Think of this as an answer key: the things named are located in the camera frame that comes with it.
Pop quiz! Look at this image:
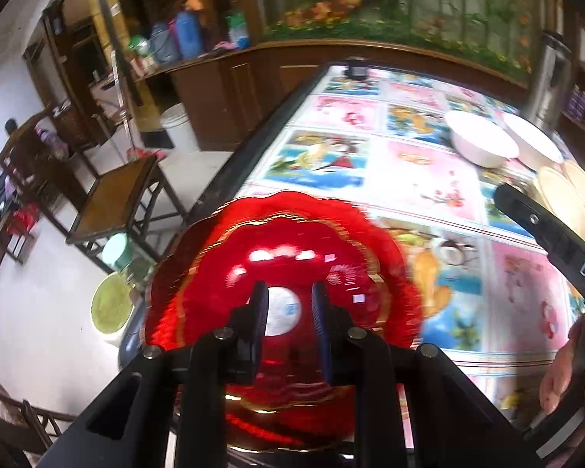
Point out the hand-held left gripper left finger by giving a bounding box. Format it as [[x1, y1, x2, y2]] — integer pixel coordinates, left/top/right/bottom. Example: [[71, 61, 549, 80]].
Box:
[[36, 281, 270, 468]]

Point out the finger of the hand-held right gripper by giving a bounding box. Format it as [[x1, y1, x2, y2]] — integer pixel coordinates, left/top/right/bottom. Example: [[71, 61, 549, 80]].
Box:
[[493, 183, 583, 255]]

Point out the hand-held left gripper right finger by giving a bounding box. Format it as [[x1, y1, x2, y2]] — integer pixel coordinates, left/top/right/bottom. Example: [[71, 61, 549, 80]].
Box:
[[311, 282, 542, 468]]

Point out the white bowl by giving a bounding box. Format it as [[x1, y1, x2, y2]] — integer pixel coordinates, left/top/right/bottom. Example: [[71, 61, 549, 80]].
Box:
[[503, 113, 565, 172], [445, 109, 520, 168]]

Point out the red scalloped plate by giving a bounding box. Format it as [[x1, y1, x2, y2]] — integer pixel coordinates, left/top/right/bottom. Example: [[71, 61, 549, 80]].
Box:
[[145, 190, 425, 452]]

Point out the person's right hand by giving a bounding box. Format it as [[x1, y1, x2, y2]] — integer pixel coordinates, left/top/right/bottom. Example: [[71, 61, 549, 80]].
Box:
[[539, 314, 585, 415]]

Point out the fruit printed tablecloth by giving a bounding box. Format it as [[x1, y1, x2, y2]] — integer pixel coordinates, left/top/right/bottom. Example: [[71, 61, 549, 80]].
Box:
[[200, 65, 585, 449]]

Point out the steel vacuum flask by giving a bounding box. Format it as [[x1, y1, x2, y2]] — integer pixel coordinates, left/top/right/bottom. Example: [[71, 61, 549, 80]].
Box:
[[525, 30, 573, 130]]

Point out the mint green plastic container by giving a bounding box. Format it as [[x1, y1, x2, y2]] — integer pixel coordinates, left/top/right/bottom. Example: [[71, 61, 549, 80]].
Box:
[[101, 232, 143, 274]]

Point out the wooden square chair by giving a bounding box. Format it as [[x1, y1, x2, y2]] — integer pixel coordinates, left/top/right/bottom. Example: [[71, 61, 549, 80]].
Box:
[[66, 155, 188, 275]]

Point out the white bucket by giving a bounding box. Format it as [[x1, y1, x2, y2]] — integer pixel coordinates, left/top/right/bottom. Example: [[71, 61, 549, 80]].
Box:
[[159, 102, 200, 153]]

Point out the wooden sideboard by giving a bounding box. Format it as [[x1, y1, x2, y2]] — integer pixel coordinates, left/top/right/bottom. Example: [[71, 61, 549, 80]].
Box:
[[127, 40, 532, 153]]

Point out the small black device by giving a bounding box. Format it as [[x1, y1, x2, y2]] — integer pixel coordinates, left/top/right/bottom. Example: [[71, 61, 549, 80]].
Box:
[[345, 57, 370, 79]]

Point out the dark wooden chair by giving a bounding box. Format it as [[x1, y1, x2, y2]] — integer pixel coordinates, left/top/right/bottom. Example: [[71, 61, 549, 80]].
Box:
[[0, 381, 79, 468]]

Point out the carved wooden chair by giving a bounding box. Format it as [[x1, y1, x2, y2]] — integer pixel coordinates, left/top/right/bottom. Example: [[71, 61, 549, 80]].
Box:
[[0, 111, 79, 218]]

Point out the green packet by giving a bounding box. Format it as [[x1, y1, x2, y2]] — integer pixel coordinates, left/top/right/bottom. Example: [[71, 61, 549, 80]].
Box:
[[225, 10, 251, 51]]

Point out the blue water jug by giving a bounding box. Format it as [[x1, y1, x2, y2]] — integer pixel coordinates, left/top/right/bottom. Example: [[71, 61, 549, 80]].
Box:
[[150, 22, 181, 66]]

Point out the blue detergent bottle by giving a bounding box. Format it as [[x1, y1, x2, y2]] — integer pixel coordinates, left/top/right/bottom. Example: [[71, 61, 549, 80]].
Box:
[[174, 10, 204, 59]]

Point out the wooden shelf unit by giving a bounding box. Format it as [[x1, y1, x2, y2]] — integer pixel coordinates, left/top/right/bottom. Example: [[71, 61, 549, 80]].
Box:
[[22, 7, 143, 148]]

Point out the landscape wall mural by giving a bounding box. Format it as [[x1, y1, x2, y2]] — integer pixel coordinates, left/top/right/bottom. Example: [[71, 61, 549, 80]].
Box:
[[262, 0, 543, 78]]

